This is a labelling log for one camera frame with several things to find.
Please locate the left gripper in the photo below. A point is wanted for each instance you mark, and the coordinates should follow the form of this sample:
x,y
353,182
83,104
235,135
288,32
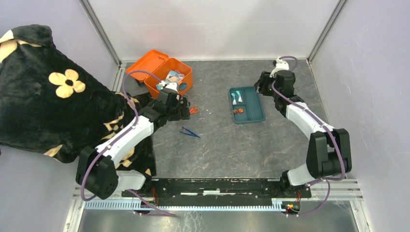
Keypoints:
x,y
183,113

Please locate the teal scissor sheath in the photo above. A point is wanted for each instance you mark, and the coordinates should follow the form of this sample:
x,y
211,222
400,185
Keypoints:
x,y
234,102

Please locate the teal divided tray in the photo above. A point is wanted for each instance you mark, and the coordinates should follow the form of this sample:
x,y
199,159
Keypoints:
x,y
252,106

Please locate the blue cotton pad packet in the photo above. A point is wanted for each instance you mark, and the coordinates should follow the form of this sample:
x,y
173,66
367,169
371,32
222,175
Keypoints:
x,y
174,77

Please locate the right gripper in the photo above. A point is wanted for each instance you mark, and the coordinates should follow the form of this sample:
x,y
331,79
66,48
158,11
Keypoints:
x,y
265,78

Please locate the orange handled scissors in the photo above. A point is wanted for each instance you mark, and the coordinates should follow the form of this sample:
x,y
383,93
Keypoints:
x,y
194,110

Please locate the blue plastic tweezers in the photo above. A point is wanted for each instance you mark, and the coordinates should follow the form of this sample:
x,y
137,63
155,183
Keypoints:
x,y
188,132

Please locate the teal white tube packet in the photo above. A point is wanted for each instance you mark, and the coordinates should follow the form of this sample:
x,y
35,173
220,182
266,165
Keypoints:
x,y
239,96

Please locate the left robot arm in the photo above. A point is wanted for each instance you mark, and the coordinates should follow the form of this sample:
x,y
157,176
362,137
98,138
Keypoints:
x,y
96,172

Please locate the orange medicine kit box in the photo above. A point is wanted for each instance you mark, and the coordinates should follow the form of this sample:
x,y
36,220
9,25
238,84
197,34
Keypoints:
x,y
160,64

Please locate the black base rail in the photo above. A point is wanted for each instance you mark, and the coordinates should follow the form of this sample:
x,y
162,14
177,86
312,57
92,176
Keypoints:
x,y
221,191

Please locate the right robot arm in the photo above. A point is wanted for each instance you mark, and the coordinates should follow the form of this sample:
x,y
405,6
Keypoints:
x,y
329,149

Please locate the black floral blanket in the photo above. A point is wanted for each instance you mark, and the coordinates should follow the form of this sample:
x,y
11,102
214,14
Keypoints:
x,y
52,106

